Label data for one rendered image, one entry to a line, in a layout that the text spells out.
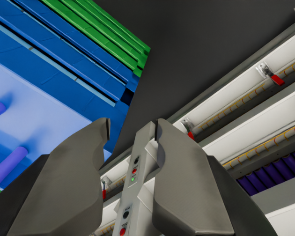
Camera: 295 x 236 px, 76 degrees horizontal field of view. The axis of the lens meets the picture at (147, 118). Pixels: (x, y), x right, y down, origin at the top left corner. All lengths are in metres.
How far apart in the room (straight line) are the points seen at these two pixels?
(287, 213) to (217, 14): 0.58
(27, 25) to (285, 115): 0.47
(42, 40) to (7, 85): 0.08
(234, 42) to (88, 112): 0.61
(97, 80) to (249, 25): 0.58
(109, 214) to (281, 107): 0.56
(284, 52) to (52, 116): 0.58
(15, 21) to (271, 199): 0.43
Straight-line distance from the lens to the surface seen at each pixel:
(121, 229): 0.53
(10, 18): 0.33
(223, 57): 0.75
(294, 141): 0.47
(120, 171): 0.82
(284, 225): 0.35
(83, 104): 0.23
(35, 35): 0.32
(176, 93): 0.77
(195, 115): 0.64
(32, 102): 0.31
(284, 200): 0.33
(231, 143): 0.47
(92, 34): 0.45
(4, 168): 0.34
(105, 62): 0.36
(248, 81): 0.63
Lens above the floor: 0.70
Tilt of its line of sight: 59 degrees down
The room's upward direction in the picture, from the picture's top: 170 degrees counter-clockwise
